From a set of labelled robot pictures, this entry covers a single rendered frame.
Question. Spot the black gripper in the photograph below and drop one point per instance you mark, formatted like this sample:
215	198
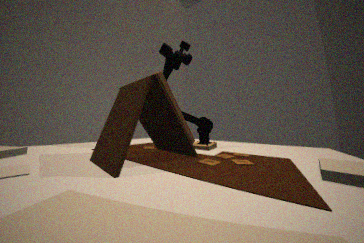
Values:
183	46

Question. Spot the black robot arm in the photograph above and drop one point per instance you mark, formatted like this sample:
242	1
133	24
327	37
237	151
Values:
204	125

